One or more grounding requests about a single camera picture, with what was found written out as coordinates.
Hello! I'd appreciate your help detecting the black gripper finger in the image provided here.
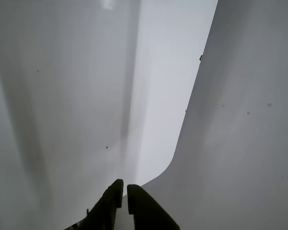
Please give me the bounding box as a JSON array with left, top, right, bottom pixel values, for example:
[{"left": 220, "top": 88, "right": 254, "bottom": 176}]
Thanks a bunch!
[
  {"left": 74, "top": 179, "right": 124, "bottom": 230},
  {"left": 126, "top": 184, "right": 180, "bottom": 230}
]

